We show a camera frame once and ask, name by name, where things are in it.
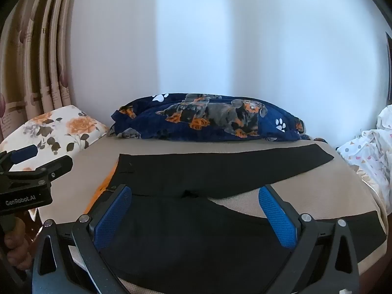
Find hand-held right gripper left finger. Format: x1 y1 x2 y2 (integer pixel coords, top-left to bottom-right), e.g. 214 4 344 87
32 184 132 294

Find white dotted quilt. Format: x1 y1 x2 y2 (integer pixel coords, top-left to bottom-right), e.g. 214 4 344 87
335 104 392 215

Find white floral pillow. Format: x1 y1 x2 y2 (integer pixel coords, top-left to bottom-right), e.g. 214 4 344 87
0 105 110 172

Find beige patterned curtain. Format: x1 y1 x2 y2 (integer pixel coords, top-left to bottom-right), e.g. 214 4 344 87
0 0 81 143

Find person's left hand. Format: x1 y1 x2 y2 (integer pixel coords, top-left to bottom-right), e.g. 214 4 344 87
0 217 35 270

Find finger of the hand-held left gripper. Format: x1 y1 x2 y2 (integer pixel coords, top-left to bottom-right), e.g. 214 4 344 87
5 155 74 191
0 145 39 172

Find black pants with orange lining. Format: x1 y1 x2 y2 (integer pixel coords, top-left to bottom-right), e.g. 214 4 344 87
87 143 387 294

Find blue dog-print blanket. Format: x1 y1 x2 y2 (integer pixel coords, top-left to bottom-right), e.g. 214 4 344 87
107 93 313 143

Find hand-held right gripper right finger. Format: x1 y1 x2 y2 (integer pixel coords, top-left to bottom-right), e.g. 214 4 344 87
258 184 359 294

